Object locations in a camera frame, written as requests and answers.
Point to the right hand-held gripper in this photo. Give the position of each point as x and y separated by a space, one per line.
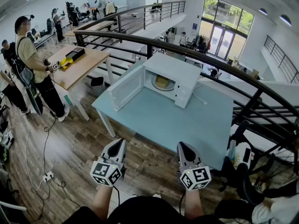
196 177

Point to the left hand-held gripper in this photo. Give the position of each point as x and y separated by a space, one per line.
102 171

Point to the yellow rectangular dish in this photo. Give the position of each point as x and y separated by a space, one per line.
162 80

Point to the white microwave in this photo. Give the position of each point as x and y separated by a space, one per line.
172 66

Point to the person's left forearm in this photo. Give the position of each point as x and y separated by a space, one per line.
102 202

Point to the person's right forearm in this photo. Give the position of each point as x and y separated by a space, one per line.
192 204

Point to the light blue table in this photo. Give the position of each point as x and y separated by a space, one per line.
163 125

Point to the person's right shoe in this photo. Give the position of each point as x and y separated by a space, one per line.
157 195

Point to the white and black bicycle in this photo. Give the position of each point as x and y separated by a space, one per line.
244 155

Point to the green bottle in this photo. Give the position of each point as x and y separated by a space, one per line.
67 100

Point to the person's black shirt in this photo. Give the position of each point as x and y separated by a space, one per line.
144 211

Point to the black and white bin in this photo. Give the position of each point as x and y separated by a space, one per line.
97 81

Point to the white power strip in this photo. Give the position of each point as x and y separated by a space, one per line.
48 177

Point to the wooden table with white legs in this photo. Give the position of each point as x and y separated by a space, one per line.
86 64

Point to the yellow open box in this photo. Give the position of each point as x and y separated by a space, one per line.
66 62

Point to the curved black metal railing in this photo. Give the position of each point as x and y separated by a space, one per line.
149 52

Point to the black rectangular box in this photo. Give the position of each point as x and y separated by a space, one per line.
76 53

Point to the white electronic device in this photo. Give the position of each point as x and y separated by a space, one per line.
8 139

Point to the clothes rack with garments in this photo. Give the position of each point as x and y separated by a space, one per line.
203 43

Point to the white metal rack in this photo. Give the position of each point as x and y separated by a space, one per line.
14 206

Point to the long wooden desk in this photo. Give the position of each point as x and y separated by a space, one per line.
93 27

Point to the black walkway railing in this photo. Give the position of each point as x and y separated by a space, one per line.
119 22

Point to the black balcony railing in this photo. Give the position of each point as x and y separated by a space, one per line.
280 55

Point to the arched ceiling light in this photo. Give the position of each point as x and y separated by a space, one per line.
285 20
263 11

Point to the blue wall poster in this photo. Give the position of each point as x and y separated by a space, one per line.
195 26

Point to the large glass window wall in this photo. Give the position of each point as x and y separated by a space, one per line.
226 27

